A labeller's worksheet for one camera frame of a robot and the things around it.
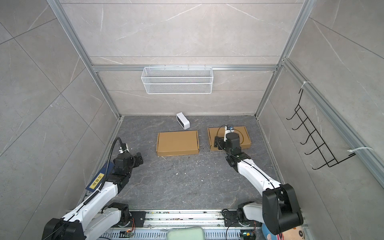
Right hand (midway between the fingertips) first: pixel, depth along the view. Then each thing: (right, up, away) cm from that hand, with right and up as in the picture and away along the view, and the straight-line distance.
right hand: (223, 135), depth 88 cm
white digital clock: (-26, +9, +19) cm, 33 cm away
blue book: (-74, -26, -2) cm, 78 cm away
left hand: (-55, -10, -3) cm, 56 cm away
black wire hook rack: (+38, -6, -24) cm, 46 cm away
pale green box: (-21, -44, -21) cm, 53 cm away
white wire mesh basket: (-29, +37, +13) cm, 49 cm away
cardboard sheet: (-29, -6, +10) cm, 31 cm away
